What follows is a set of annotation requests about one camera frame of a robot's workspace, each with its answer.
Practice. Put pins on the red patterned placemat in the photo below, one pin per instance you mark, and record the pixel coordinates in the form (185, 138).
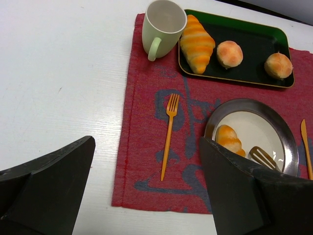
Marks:
(137, 183)

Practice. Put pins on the pale green mug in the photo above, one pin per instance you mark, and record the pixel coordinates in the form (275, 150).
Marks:
(163, 24)

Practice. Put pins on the large striped croissant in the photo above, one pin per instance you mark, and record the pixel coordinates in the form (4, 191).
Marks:
(197, 45)

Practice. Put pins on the dark green serving tray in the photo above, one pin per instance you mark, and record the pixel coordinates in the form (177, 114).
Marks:
(257, 42)

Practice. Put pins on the round bun left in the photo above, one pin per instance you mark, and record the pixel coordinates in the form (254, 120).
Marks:
(229, 54)

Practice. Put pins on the orange plastic knife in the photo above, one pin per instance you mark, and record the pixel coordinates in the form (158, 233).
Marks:
(306, 146)

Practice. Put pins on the round bun right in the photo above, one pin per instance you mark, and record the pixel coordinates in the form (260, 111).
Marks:
(278, 66)

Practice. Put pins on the metal serving tongs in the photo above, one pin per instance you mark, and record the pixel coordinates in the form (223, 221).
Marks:
(262, 157)

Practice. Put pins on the dark rimmed white plate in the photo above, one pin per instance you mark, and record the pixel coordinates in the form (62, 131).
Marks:
(257, 124)

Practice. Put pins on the round bun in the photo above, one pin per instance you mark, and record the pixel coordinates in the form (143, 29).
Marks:
(229, 54)
(278, 66)

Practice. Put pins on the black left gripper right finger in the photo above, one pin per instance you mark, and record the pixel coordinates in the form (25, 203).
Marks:
(250, 199)

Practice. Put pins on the small striped croissant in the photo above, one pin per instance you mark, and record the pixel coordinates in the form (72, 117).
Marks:
(227, 137)

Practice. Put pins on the orange plastic fork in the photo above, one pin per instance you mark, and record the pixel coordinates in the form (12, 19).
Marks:
(171, 111)

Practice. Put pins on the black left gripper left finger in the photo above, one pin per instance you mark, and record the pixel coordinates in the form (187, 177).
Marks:
(43, 196)

